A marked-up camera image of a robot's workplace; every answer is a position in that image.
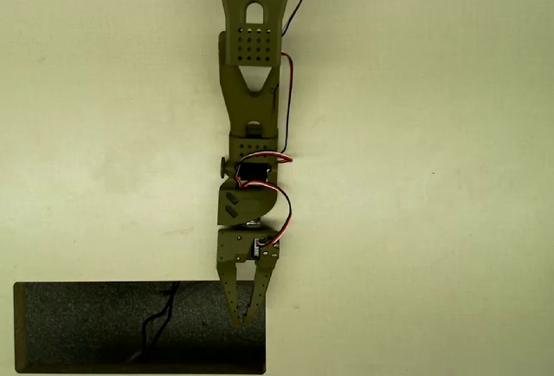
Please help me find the red white black servo cable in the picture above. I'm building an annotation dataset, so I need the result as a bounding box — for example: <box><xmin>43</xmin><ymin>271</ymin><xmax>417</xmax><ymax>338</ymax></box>
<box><xmin>233</xmin><ymin>152</ymin><xmax>295</xmax><ymax>250</ymax></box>

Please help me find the red and black arm cable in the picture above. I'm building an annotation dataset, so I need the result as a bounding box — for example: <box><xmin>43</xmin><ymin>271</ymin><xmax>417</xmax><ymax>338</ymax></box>
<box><xmin>279</xmin><ymin>0</ymin><xmax>319</xmax><ymax>157</ymax></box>

